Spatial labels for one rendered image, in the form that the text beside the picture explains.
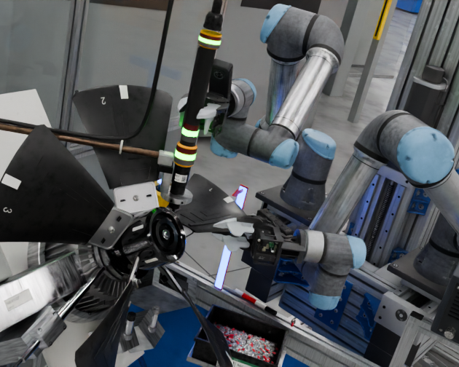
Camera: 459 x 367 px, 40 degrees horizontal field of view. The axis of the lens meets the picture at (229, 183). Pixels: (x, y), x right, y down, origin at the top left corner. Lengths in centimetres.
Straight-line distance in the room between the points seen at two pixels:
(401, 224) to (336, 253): 60
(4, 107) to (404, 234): 127
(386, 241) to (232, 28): 346
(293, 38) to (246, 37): 360
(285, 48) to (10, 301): 101
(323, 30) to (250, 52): 371
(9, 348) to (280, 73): 107
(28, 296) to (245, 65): 438
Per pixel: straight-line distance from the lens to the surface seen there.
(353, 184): 160
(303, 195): 204
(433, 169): 147
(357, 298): 202
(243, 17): 530
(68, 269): 134
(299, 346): 180
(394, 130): 149
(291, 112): 160
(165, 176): 136
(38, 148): 117
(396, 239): 210
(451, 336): 160
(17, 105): 155
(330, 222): 162
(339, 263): 153
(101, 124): 141
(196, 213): 150
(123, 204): 138
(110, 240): 132
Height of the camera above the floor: 185
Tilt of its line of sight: 23 degrees down
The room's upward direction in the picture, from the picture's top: 14 degrees clockwise
